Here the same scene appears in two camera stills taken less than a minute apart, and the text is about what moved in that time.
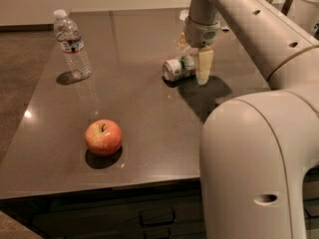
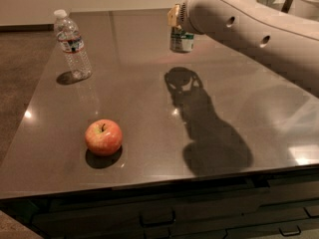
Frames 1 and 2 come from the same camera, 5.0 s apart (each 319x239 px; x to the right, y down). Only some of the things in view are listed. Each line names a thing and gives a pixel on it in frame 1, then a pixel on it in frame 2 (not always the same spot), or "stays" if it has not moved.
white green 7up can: [176, 70] -> [180, 41]
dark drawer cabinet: [170, 209] stays
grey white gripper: [200, 35] -> [184, 16]
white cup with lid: [304, 8] stays
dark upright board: [288, 2] stays
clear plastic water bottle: [72, 44] stays
